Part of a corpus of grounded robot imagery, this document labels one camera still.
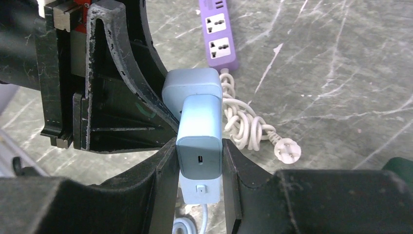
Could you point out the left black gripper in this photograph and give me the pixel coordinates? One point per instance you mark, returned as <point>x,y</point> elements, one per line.
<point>44,46</point>

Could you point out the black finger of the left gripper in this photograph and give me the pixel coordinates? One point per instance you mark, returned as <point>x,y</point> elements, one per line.
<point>121,109</point>

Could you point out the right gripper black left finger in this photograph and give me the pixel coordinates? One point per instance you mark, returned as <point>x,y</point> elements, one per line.
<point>140,200</point>

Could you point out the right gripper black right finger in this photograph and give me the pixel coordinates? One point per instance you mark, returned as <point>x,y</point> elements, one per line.
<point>312,201</point>

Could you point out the light blue charger plug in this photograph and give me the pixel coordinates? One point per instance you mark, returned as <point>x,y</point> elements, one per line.
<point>199,140</point>

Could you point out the purple power strip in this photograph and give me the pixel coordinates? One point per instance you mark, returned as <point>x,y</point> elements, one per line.
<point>218,37</point>

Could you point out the dark green plug adapter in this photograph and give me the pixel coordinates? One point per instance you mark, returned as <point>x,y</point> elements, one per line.
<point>401,167</point>

